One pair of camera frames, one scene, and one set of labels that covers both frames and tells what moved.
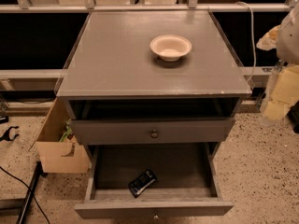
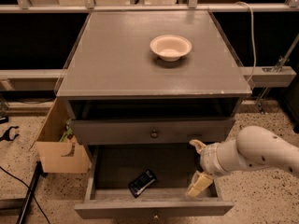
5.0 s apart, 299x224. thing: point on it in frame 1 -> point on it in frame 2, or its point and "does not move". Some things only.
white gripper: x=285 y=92 -> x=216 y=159
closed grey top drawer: x=103 y=132 does not move
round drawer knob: x=154 y=134 does not move
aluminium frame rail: x=21 y=3 does not move
